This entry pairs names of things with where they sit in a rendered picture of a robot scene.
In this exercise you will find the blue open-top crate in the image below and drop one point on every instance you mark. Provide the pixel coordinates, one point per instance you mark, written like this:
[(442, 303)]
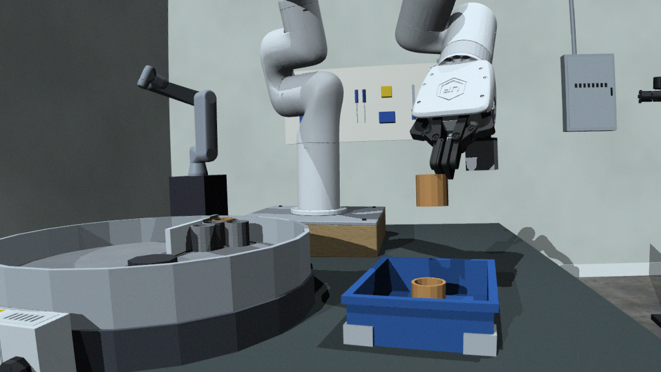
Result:
[(448, 325)]

